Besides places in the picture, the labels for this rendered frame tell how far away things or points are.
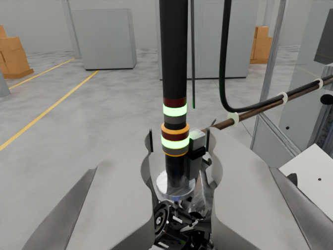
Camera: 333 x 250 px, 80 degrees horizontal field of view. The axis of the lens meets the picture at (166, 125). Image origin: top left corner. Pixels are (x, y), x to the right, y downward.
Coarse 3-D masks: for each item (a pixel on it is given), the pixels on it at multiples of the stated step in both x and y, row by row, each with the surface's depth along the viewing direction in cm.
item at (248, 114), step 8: (328, 80) 56; (312, 88) 52; (288, 96) 47; (296, 96) 48; (272, 104) 44; (280, 104) 46; (248, 112) 40; (256, 112) 41; (232, 120) 38; (240, 120) 39
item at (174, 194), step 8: (200, 136) 33; (192, 144) 33; (200, 144) 33; (192, 152) 33; (200, 152) 33; (192, 160) 33; (192, 168) 35; (160, 176) 37; (192, 176) 36; (160, 184) 36; (184, 184) 35; (192, 184) 35; (160, 192) 35; (168, 192) 34; (176, 192) 34; (184, 192) 34; (192, 192) 35; (176, 200) 34
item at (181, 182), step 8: (168, 160) 32; (176, 160) 32; (184, 160) 33; (168, 168) 33; (176, 168) 32; (184, 168) 33; (168, 176) 34; (176, 176) 33; (184, 176) 35; (168, 184) 35; (176, 184) 34
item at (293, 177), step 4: (288, 176) 44; (292, 176) 42; (296, 176) 41; (292, 180) 41; (296, 180) 40; (296, 184) 38; (200, 220) 48; (204, 220) 47; (208, 220) 45; (196, 224) 47; (200, 224) 46; (204, 224) 45; (208, 224) 43; (196, 228) 45; (200, 228) 44; (204, 228) 43; (208, 228) 42; (208, 232) 40
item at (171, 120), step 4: (164, 116) 29; (168, 116) 28; (180, 116) 28; (184, 116) 29; (164, 120) 30; (168, 120) 29; (172, 120) 28; (176, 120) 28; (180, 120) 28; (184, 120) 29
